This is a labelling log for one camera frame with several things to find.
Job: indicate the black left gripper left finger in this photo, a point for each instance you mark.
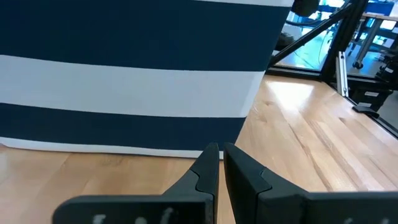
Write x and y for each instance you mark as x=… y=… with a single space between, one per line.
x=186 y=205

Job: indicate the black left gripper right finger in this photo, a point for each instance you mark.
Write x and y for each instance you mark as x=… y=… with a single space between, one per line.
x=264 y=202

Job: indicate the navy white striped fabric basket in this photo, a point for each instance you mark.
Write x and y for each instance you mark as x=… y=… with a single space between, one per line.
x=124 y=84

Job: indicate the wheeled table with grey legs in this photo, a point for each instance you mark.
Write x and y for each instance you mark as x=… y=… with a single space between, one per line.
x=368 y=40

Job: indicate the silver metal bracket strip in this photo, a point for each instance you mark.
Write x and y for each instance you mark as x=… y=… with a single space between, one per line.
x=342 y=74

